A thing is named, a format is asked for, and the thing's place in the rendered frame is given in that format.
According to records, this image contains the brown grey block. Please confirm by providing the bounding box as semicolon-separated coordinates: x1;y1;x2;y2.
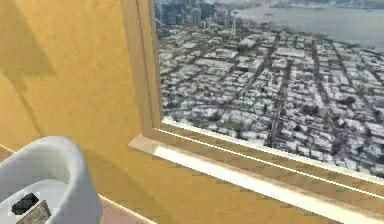
15;199;52;224

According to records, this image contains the tan framed window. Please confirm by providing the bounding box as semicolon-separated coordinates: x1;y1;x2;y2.
119;0;384;224

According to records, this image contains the small black object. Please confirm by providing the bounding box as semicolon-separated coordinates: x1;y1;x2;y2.
10;192;40;216

